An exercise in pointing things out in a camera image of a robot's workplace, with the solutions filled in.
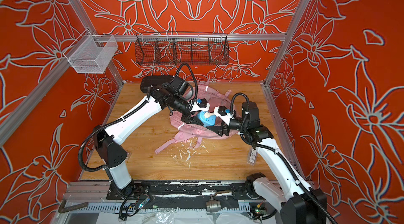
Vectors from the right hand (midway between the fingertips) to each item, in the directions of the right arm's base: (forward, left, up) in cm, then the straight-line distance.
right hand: (209, 119), depth 70 cm
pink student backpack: (+29, -5, -20) cm, 36 cm away
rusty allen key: (-31, +66, -23) cm, 77 cm away
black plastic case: (+48, +44, -22) cm, 69 cm away
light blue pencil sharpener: (-2, +1, +3) cm, 4 cm away
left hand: (+2, +2, +1) cm, 3 cm away
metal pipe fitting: (-31, -1, -21) cm, 37 cm away
